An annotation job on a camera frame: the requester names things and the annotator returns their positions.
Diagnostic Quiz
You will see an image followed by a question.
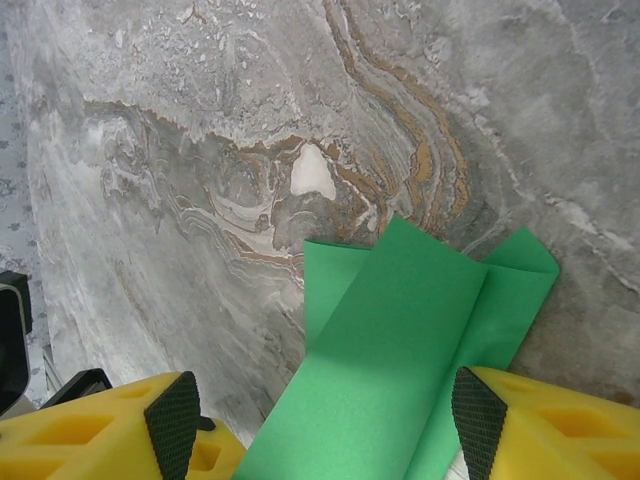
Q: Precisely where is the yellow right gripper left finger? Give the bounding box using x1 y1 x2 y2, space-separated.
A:
0 369 204 480

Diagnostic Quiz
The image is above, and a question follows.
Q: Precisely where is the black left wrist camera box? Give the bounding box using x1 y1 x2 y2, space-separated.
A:
0 271 33 417

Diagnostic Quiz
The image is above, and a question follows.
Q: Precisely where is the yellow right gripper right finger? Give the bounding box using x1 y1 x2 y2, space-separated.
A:
450 364 640 480

